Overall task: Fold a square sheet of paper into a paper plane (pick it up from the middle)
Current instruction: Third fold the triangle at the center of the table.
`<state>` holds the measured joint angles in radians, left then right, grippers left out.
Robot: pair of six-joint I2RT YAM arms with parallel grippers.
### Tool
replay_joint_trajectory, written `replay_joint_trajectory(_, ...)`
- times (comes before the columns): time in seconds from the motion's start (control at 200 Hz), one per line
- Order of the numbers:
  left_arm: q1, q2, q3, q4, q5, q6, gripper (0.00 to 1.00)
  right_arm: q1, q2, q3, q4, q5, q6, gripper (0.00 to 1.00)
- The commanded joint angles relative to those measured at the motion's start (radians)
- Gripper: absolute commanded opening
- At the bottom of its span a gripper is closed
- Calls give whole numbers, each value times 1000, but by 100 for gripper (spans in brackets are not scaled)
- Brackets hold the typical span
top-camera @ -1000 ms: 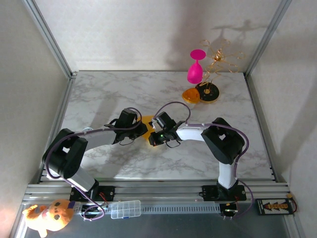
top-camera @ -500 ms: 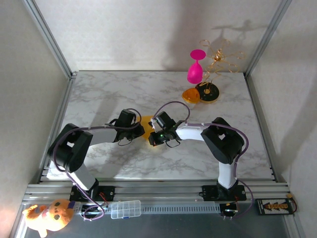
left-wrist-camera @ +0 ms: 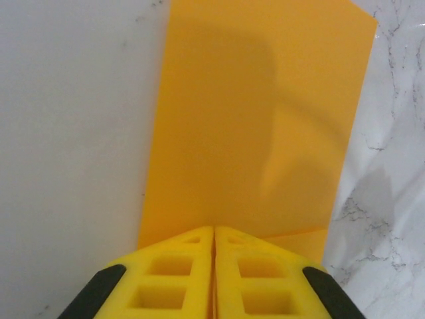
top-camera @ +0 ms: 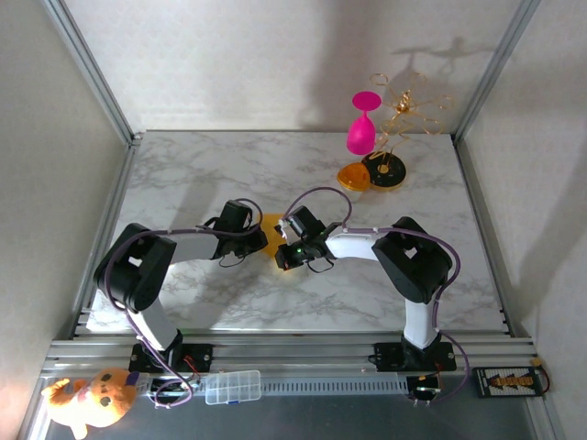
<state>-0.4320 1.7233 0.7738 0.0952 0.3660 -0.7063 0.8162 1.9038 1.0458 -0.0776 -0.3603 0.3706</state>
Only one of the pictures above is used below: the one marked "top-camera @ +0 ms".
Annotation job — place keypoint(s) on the small black controller board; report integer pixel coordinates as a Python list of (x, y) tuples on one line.
[(424, 389)]

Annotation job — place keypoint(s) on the aluminium frame post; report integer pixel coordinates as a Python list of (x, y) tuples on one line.
[(497, 69), (91, 69)]

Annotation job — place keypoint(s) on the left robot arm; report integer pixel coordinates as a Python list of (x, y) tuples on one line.
[(133, 270)]

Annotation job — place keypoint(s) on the pink wine glass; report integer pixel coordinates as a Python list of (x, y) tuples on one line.
[(360, 135)]

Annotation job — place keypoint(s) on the orange plush toy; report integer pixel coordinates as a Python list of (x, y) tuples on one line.
[(105, 394)]

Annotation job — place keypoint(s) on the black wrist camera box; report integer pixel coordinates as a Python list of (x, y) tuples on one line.
[(236, 214), (305, 222)]

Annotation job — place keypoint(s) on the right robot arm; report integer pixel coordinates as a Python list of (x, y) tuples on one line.
[(413, 261)]

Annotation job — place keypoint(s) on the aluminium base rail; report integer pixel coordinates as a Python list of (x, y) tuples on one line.
[(293, 353)]

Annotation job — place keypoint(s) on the orange wine glass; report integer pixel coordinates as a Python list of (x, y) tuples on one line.
[(353, 176)]

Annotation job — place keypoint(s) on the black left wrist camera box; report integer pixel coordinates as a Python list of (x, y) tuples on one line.
[(236, 214)]

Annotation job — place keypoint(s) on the black charger board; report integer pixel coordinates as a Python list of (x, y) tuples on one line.
[(504, 381)]

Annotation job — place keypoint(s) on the clear plastic organizer box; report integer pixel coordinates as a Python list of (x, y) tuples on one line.
[(233, 387)]

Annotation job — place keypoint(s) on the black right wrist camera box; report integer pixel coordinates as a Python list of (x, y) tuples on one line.
[(305, 222)]

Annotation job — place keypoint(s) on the aluminium table edge rail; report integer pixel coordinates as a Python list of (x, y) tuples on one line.
[(103, 238), (483, 238)]

